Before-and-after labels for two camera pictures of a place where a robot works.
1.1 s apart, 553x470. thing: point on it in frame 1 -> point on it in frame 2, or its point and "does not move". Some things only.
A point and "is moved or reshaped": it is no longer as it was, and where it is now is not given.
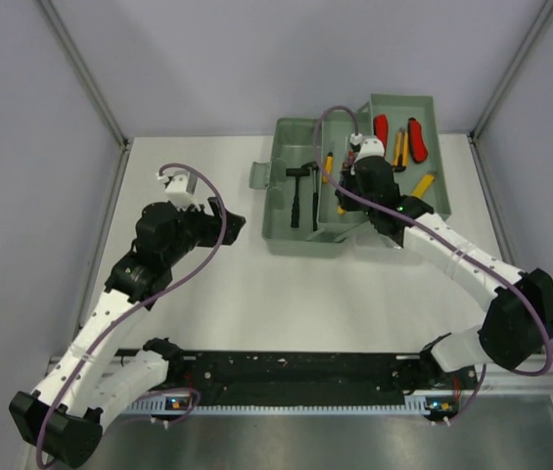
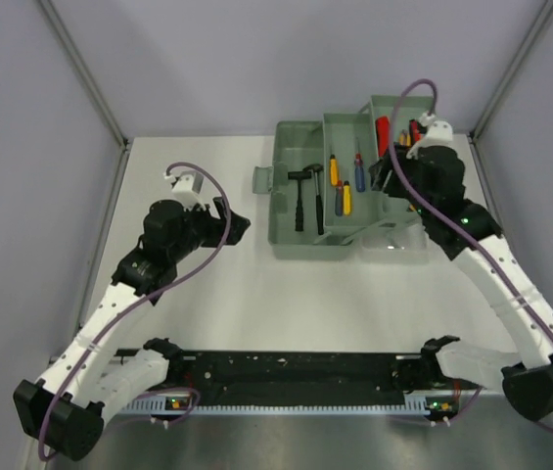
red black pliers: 381,129 does not move
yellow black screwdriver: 329,164 is moved or reshaped
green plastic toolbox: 301,214 does not move
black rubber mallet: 295,209 is moved or reshaped
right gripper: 346,203 -> 379,173
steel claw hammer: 305,170 is moved or reshaped
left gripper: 207,221 does not move
